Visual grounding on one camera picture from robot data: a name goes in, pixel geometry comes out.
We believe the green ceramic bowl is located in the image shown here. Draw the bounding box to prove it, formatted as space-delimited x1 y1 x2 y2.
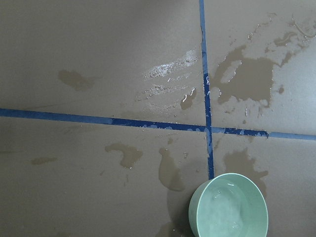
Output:
188 173 269 237

